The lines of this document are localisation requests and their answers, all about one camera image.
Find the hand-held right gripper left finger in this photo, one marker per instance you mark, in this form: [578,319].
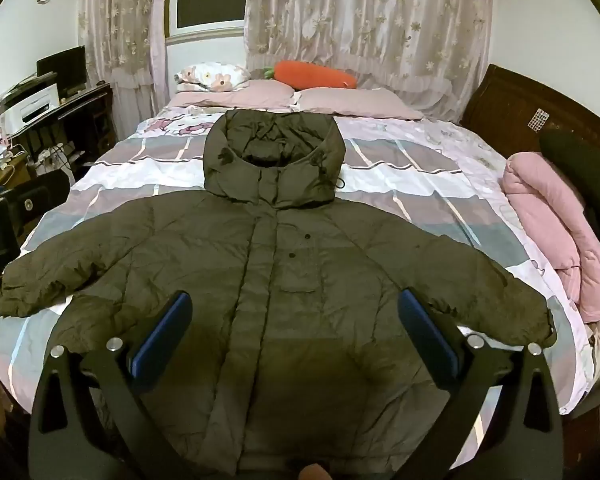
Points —
[164,332]

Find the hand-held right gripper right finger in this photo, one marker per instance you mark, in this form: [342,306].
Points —
[425,335]

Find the olive green hooded puffer jacket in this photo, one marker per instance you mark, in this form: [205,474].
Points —
[300,240]

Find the dark cabinet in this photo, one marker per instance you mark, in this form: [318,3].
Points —
[40,205]

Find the white power strip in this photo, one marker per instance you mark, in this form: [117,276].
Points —
[52,154]

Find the white printer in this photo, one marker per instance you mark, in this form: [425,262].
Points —
[35,107]

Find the dark wooden desk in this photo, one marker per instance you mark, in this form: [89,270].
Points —
[90,120]

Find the patchwork cartoon print duvet cover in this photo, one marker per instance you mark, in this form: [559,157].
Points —
[420,180]

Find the folded pink blanket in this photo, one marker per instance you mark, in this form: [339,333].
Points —
[545,210]

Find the black monitor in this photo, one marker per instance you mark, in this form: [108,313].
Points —
[62,67]

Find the dark green cushion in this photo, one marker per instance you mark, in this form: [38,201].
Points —
[585,170]

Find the narrow floral lace curtain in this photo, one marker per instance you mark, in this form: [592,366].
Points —
[120,35]

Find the dark wooden headboard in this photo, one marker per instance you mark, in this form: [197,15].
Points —
[500,105]

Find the pink pillow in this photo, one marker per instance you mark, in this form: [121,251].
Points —
[355,102]
[240,94]

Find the checkered sticker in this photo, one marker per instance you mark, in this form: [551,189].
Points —
[538,119]

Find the white floral pillow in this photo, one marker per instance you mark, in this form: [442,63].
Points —
[210,77]

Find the orange carrot plush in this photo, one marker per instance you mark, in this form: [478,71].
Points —
[310,74]

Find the wide floral lace curtain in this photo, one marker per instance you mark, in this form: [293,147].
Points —
[370,20]

